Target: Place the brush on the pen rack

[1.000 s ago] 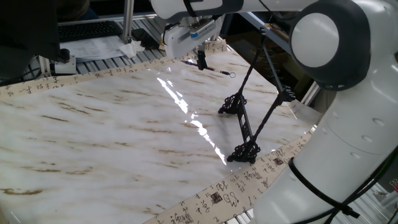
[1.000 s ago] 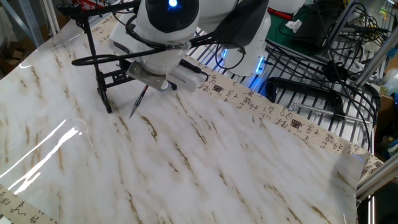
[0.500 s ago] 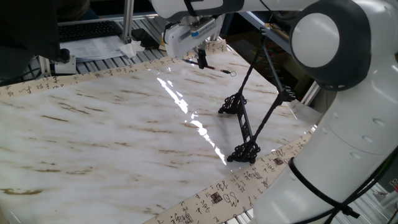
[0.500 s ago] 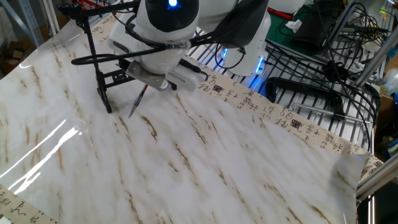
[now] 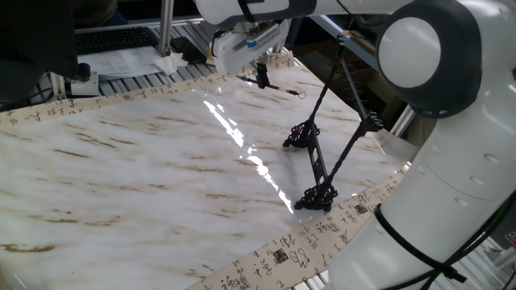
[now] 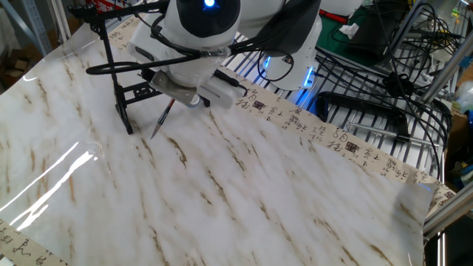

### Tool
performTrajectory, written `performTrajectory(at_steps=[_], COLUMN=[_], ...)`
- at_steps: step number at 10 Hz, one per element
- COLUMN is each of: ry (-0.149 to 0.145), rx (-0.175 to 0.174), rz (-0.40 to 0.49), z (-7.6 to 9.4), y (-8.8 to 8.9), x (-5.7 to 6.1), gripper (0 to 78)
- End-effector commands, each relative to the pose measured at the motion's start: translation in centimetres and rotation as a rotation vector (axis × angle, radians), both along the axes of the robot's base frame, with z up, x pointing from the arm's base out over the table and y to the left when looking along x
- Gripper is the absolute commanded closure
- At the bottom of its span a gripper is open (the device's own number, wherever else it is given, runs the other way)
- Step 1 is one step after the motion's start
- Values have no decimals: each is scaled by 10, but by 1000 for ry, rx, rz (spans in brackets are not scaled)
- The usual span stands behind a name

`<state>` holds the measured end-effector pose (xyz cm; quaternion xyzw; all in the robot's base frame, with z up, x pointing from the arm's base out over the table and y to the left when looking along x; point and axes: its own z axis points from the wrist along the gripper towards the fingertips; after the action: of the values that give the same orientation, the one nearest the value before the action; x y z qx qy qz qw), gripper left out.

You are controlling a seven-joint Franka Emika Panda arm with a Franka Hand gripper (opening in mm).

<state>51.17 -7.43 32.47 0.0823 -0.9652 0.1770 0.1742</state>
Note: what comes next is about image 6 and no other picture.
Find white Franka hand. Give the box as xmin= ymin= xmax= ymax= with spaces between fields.
xmin=126 ymin=16 xmax=247 ymax=110

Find brown calligraphy brush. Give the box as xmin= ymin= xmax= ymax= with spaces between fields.
xmin=149 ymin=98 xmax=177 ymax=140

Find black ornate pen rack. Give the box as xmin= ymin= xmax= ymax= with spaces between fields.
xmin=68 ymin=0 xmax=174 ymax=136

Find red marker pen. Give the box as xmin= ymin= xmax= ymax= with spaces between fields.
xmin=319 ymin=9 xmax=350 ymax=25

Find glossy marble pattern mat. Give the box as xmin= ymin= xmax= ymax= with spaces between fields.
xmin=0 ymin=24 xmax=435 ymax=266

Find beige calligraphy print paper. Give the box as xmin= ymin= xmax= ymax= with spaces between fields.
xmin=0 ymin=14 xmax=457 ymax=266

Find green mat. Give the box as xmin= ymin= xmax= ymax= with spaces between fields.
xmin=316 ymin=5 xmax=374 ymax=68

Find red white printed box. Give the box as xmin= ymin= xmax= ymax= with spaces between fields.
xmin=85 ymin=0 xmax=131 ymax=12

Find crumpled white paper scrap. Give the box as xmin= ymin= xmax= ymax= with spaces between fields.
xmin=338 ymin=22 xmax=361 ymax=40

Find black electronics box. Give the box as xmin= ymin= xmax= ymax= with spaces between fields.
xmin=347 ymin=7 xmax=398 ymax=64

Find silver metal rod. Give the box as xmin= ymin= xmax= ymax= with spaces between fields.
xmin=346 ymin=121 xmax=440 ymax=148

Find grey perforated shelf upright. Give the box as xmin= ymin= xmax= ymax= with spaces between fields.
xmin=0 ymin=0 xmax=53 ymax=57

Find black power adapter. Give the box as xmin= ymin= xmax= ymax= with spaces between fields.
xmin=382 ymin=72 xmax=415 ymax=98

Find stacked cardboard boxes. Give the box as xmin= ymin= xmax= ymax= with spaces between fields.
xmin=0 ymin=46 xmax=33 ymax=89

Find slanted aluminium profile bar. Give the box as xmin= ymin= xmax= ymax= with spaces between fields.
xmin=420 ymin=38 xmax=473 ymax=105

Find clear plastic bag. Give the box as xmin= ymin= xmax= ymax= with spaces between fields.
xmin=455 ymin=80 xmax=473 ymax=114

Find thick aluminium profile beam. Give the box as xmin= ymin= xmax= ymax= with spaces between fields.
xmin=422 ymin=191 xmax=473 ymax=239

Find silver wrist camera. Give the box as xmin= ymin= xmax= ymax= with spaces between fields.
xmin=147 ymin=69 xmax=203 ymax=109

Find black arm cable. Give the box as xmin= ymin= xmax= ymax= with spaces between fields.
xmin=85 ymin=0 xmax=322 ymax=83

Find white metal post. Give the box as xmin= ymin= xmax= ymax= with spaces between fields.
xmin=47 ymin=0 xmax=72 ymax=44

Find tangled black cables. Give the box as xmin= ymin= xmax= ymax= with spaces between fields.
xmin=313 ymin=0 xmax=463 ymax=182

